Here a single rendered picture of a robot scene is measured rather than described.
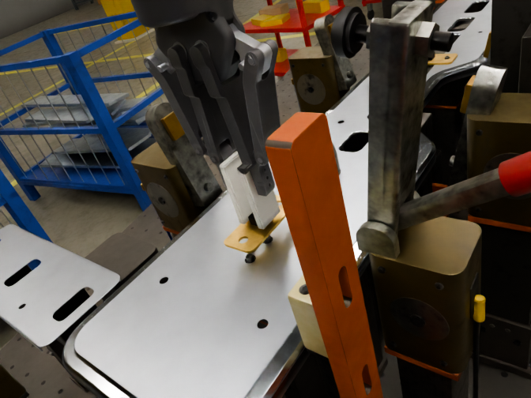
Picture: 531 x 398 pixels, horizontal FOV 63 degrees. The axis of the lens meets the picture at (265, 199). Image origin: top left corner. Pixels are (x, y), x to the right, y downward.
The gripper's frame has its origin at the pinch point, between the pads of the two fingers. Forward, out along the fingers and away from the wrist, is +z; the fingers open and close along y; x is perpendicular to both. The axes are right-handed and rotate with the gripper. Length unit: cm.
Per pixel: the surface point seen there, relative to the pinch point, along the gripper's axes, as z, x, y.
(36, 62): 13, -73, 201
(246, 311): 6.5, 8.5, -3.9
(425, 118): 7.6, -29.2, -5.7
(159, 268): 6.5, 7.9, 9.0
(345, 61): 4.0, -41.0, 12.1
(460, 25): 8, -66, 1
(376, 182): -4.6, 1.9, -14.3
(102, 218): 106, -64, 208
